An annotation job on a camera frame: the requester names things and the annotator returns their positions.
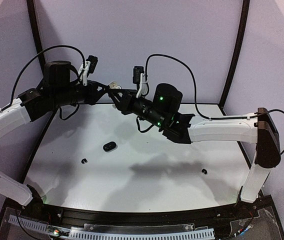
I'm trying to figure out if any white earbud charging case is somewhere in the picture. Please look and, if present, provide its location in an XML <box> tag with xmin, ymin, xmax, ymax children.
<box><xmin>108</xmin><ymin>81</ymin><xmax>122</xmax><ymax>90</ymax></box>

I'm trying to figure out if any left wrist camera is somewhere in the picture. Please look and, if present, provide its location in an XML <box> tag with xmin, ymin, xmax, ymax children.
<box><xmin>86</xmin><ymin>55</ymin><xmax>98</xmax><ymax>75</ymax></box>

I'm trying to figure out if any black earbud left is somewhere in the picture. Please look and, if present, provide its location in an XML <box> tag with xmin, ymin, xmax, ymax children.
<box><xmin>81</xmin><ymin>158</ymin><xmax>88</xmax><ymax>164</ymax></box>

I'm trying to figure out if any left black frame post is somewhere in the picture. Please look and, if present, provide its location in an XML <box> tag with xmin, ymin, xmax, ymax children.
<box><xmin>26</xmin><ymin>0</ymin><xmax>58</xmax><ymax>108</ymax></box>

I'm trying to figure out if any black earbud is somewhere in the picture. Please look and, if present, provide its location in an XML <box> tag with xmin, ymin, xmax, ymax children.
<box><xmin>201</xmin><ymin>168</ymin><xmax>208</xmax><ymax>175</ymax></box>
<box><xmin>81</xmin><ymin>158</ymin><xmax>88</xmax><ymax>164</ymax></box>

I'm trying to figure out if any black earbud charging case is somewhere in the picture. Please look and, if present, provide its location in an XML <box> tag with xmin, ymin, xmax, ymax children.
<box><xmin>102</xmin><ymin>141</ymin><xmax>117</xmax><ymax>152</ymax></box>

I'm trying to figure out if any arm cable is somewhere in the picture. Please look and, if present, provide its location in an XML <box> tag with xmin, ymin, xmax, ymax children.
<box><xmin>10</xmin><ymin>44</ymin><xmax>87</xmax><ymax>121</ymax></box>
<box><xmin>136</xmin><ymin>53</ymin><xmax>284</xmax><ymax>156</ymax></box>

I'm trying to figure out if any black front frame rail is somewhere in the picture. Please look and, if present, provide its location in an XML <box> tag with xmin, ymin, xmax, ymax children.
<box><xmin>43</xmin><ymin>204</ymin><xmax>240</xmax><ymax>227</ymax></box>

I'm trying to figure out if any white slotted cable duct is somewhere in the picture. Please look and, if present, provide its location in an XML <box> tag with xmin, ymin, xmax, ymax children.
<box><xmin>6</xmin><ymin>214</ymin><xmax>215</xmax><ymax>240</ymax></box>

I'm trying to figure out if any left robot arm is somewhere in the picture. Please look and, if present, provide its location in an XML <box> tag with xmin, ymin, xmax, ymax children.
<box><xmin>0</xmin><ymin>60</ymin><xmax>110</xmax><ymax>207</ymax></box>

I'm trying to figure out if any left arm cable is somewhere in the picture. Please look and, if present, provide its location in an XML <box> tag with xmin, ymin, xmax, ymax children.
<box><xmin>10</xmin><ymin>44</ymin><xmax>87</xmax><ymax>121</ymax></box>

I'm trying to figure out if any black earbud right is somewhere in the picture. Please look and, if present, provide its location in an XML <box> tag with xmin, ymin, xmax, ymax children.
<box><xmin>201</xmin><ymin>168</ymin><xmax>208</xmax><ymax>175</ymax></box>

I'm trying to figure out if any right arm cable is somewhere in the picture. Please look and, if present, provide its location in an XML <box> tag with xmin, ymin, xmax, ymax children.
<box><xmin>136</xmin><ymin>53</ymin><xmax>284</xmax><ymax>156</ymax></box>

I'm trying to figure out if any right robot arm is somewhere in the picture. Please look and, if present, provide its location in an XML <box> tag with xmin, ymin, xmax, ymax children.
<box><xmin>107</xmin><ymin>83</ymin><xmax>281</xmax><ymax>203</ymax></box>

